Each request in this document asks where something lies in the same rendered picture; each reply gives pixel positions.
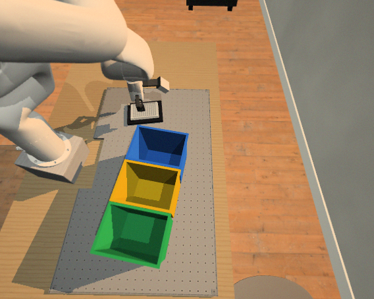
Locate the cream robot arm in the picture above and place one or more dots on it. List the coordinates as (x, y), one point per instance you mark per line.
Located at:
(35, 33)

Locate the green open bin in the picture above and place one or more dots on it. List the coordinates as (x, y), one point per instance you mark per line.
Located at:
(133, 234)

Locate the yellow open-top bin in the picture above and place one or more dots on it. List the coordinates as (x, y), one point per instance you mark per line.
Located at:
(148, 186)

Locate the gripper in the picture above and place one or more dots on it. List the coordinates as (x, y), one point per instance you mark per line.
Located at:
(136, 90)

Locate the blue bin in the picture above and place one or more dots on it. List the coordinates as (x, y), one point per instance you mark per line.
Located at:
(159, 147)

